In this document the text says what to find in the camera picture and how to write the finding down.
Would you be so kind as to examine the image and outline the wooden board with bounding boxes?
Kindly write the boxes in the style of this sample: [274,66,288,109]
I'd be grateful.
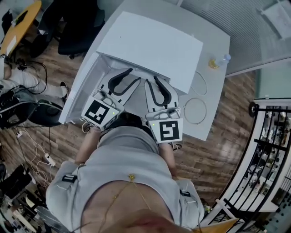
[193,218,239,233]

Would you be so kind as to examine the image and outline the small yellow object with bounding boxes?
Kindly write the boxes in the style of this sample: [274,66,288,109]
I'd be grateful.
[208,58,220,70]

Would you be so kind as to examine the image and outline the black office chair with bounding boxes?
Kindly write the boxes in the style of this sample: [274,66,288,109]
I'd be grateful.
[29,0,106,60]

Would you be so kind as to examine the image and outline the black round appliance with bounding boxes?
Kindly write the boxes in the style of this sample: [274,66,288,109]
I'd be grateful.
[0,87,38,129]

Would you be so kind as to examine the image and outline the person's grey top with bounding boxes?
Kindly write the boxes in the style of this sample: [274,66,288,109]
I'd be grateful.
[45,126,205,232]

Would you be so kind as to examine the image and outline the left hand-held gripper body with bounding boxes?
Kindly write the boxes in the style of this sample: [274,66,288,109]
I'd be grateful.
[80,87,125,132]

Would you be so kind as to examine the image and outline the white power strip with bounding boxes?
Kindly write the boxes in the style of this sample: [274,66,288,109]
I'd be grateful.
[44,153,57,166]

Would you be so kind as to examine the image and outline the person's right forearm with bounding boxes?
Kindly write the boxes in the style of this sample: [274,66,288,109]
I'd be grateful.
[159,142,177,178]

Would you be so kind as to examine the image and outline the white power cable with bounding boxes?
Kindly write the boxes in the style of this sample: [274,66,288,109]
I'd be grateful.
[190,71,208,96]

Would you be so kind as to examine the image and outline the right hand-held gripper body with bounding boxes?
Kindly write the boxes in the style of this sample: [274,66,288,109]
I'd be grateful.
[145,106,184,144]

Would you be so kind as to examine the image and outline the gold necklace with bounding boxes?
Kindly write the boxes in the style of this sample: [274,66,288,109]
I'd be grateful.
[100,174,153,228]

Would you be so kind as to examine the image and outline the yellow round table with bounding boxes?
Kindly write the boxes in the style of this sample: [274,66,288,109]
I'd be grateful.
[0,0,43,56]

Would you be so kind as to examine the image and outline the person's left forearm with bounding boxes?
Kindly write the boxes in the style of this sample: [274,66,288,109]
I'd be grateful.
[76,129,102,163]

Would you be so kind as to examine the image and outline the white microwave oven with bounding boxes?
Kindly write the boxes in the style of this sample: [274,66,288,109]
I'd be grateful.
[58,10,204,125]

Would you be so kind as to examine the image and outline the black white floor fan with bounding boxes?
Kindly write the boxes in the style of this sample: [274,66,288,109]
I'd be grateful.
[29,99,64,127]

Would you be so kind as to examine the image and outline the dark marble round table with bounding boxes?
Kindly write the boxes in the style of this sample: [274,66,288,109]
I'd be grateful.
[35,204,66,233]

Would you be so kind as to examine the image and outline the white curved table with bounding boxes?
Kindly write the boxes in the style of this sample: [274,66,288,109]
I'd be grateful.
[79,0,231,142]

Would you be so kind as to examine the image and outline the clear plastic bottle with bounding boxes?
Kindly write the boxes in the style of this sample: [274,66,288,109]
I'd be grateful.
[216,54,232,66]

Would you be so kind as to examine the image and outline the black metal shelf rack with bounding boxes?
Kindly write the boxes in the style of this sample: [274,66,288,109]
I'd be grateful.
[213,97,291,228]

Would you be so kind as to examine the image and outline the teal patterned bag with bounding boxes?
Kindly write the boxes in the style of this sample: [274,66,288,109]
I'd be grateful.
[202,200,213,214]

